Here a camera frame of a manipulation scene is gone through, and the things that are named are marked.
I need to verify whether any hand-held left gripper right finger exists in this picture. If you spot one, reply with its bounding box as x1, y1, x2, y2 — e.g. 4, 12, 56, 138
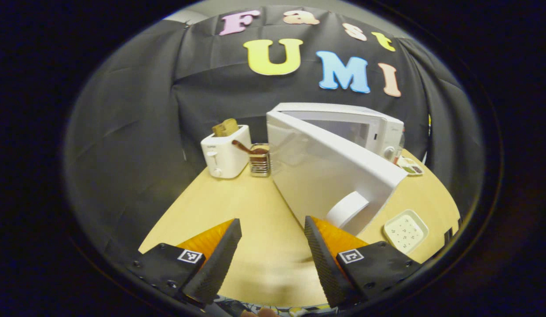
304, 215, 422, 309

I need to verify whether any white toaster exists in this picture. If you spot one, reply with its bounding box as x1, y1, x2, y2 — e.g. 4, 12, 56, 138
200, 124, 253, 180

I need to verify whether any white divided dish of beans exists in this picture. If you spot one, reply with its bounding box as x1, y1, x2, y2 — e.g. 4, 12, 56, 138
398, 156, 425, 177

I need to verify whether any metal utensil holder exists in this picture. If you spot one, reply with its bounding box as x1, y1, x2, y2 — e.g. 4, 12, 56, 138
249, 143, 272, 178

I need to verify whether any white microwave oven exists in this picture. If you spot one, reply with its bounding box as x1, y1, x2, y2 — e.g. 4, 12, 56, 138
266, 102, 409, 237

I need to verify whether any pale green speckled plate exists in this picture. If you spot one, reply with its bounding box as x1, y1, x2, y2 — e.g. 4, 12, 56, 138
382, 209, 430, 255

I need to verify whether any brown bread slice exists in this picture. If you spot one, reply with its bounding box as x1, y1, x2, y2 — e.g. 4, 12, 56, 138
211, 118, 239, 137

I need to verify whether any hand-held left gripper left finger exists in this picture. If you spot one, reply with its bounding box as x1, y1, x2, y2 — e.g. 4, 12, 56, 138
127, 218, 243, 307

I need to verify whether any brown wooden spoon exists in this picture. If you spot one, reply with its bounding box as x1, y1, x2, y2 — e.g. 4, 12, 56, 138
231, 140, 269, 156

